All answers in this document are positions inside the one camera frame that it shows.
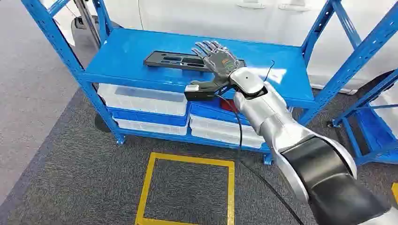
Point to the clear plastic storage bin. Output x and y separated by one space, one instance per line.
224 139
217 125
152 128
143 99

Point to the blue steel shelf rack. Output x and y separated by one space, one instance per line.
373 130
140 59

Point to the red object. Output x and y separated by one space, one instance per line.
228 106

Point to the grey metal pole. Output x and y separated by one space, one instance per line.
88 21

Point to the yellow floor tape strip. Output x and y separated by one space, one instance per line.
395 192

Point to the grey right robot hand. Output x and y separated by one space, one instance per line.
222 62

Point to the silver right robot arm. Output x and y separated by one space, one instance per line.
280 124

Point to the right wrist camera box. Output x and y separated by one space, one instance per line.
199 93

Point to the black plastic trim panel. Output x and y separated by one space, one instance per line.
174 60

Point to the yellow floor tape square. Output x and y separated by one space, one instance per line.
146 186

